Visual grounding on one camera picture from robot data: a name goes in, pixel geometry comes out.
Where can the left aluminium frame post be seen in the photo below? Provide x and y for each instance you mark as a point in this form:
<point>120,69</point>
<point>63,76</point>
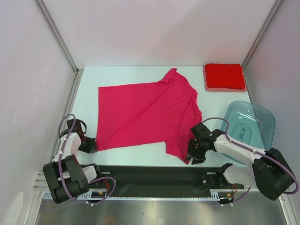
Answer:
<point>56,34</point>

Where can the grey slotted cable duct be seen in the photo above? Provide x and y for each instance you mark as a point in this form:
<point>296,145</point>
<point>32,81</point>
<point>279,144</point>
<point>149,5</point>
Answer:
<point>210,195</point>

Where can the right aluminium frame post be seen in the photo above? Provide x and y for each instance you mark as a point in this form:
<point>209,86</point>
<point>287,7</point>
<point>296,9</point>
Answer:
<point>266,24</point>

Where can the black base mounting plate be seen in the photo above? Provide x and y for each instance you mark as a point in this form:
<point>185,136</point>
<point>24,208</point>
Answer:
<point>161,190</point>

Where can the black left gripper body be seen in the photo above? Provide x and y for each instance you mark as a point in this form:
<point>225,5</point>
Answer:
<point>86,145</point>

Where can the magenta pink t shirt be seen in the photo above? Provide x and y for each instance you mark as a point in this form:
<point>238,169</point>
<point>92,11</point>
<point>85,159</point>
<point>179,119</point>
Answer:
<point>137,114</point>

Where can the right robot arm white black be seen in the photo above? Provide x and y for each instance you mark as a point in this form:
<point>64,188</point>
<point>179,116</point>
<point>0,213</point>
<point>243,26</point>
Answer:
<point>265,170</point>

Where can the folded red t shirt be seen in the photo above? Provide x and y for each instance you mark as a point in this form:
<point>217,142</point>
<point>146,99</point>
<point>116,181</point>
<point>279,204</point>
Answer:
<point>224,76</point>

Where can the folded light pink t shirt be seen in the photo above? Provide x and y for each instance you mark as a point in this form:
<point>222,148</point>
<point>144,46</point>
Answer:
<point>220,89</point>

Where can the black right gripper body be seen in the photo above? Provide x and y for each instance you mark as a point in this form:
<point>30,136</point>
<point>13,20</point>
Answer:
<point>198,149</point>

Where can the teal transparent plastic bin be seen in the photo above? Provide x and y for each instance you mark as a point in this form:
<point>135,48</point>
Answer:
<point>250,124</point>

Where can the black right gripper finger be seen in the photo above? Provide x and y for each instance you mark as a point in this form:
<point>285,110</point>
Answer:
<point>198,160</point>
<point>191,148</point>

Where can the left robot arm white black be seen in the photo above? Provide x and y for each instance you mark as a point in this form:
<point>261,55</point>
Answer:
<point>65,177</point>

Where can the front aluminium frame rail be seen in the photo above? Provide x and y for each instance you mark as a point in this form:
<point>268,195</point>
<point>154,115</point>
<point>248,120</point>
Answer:
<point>200,179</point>

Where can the aluminium frame post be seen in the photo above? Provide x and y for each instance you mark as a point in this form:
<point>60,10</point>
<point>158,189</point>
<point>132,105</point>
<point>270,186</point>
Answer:
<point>266,24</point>
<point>56,34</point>

